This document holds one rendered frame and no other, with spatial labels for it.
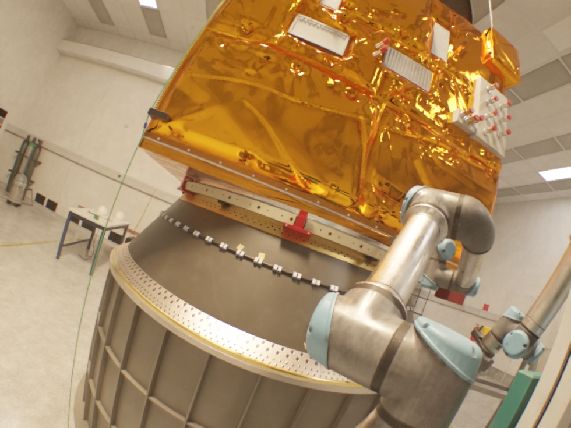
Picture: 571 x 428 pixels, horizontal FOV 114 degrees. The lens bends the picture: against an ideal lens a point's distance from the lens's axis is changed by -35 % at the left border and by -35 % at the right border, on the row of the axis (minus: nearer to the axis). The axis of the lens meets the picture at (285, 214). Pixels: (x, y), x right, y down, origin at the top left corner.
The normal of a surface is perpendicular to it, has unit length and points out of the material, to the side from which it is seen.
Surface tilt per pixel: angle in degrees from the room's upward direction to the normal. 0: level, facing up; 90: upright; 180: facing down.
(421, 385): 92
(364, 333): 62
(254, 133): 89
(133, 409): 90
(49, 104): 90
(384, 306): 54
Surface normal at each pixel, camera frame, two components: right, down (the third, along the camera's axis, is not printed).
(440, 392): -0.30, -0.22
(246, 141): 0.14, -0.01
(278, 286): 0.15, -0.54
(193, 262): -0.16, -0.65
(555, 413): -0.93, -0.36
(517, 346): -0.84, -0.36
